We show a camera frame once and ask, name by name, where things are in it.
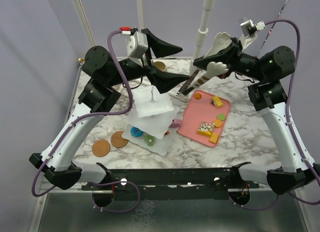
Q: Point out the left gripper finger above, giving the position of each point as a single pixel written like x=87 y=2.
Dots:
x=159 y=47
x=165 y=81

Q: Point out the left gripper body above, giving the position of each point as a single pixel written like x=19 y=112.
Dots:
x=136 y=70

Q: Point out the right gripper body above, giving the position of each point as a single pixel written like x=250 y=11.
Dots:
x=237 y=61

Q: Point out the pink cake slice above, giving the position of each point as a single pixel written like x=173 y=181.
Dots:
x=176 y=123

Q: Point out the white tiered serving stand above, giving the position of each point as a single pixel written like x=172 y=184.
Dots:
x=152 y=113

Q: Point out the yellow sponge cake slice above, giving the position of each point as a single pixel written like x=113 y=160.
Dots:
x=216 y=101

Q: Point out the pink serving tray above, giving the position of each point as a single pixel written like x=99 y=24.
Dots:
x=202 y=110

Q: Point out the blue frosted donut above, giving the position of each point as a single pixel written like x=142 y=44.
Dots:
x=136 y=132

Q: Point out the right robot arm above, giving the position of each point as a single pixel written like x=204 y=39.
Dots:
x=297 y=167

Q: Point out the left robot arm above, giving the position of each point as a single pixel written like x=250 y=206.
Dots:
x=97 y=100

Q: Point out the beige ceramic cup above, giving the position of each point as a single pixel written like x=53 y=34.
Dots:
x=160 y=66

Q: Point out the orange cookie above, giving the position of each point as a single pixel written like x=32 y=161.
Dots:
x=197 y=96

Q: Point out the green round pastry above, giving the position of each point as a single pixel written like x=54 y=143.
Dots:
x=221 y=116

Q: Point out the sprinkled cake slice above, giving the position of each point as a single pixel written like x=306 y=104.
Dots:
x=206 y=128

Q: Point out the yellow round biscuit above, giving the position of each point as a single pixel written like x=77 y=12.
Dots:
x=217 y=123

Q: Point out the wooden coaster near stand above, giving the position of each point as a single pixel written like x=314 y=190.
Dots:
x=117 y=140

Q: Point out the wooden coaster near edge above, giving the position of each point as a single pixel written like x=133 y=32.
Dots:
x=100 y=148

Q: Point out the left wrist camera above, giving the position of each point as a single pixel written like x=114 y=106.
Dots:
x=136 y=42

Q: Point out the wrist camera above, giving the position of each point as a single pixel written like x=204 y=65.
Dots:
x=136 y=42
x=249 y=31

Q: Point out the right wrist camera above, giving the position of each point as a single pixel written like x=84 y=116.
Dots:
x=249 y=31

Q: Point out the white pvc frame middle pole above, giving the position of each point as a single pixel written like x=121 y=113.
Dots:
x=140 y=13

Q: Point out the white pvc frame pole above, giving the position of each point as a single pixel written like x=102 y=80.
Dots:
x=140 y=13
x=80 y=11
x=201 y=33

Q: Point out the white pvc frame right pole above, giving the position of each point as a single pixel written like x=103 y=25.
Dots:
x=201 y=33

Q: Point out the white pvc frame left pole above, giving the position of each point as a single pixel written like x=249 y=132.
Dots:
x=80 y=11

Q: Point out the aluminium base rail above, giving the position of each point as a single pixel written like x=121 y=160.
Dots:
x=223 y=178

